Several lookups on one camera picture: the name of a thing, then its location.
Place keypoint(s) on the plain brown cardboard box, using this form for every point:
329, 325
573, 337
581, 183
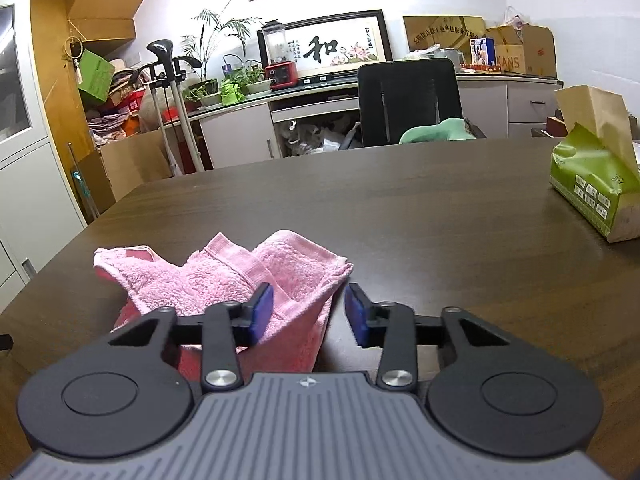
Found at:
135, 162

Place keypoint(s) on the printed brown cardboard carton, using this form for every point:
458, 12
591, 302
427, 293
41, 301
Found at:
530, 50

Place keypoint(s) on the pile of clothes and bags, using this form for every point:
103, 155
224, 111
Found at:
120, 110

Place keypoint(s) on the white sideboard cabinet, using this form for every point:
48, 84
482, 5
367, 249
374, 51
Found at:
235, 135

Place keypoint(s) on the clutter of plastic bags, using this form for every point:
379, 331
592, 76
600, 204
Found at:
315, 137

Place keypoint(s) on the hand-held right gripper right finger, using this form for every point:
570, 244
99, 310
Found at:
357, 316

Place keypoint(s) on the white glass door cabinet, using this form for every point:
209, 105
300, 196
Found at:
30, 180

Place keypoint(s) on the pink towel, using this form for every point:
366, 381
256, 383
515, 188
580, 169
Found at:
225, 280

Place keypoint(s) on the colourful printed box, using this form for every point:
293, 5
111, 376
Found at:
482, 52

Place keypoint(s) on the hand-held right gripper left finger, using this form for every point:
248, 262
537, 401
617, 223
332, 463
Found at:
262, 312

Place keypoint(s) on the small potted plant in tray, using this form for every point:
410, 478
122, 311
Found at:
250, 80

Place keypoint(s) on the blender with red base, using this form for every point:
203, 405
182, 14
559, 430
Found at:
279, 55

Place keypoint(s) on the framed calligraphy picture with flowers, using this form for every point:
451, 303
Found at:
320, 47

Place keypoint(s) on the tall leafy potted plant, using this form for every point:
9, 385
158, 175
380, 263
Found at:
210, 50

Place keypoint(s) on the plastic bag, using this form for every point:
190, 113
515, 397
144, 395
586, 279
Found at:
515, 17

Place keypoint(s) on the green tissue pack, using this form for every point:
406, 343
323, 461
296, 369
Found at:
585, 170

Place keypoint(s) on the green cardboard box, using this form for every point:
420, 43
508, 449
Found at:
95, 74

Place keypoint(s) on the black office chair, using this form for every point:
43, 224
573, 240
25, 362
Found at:
405, 100

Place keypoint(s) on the light green cloth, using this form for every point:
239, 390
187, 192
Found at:
440, 131

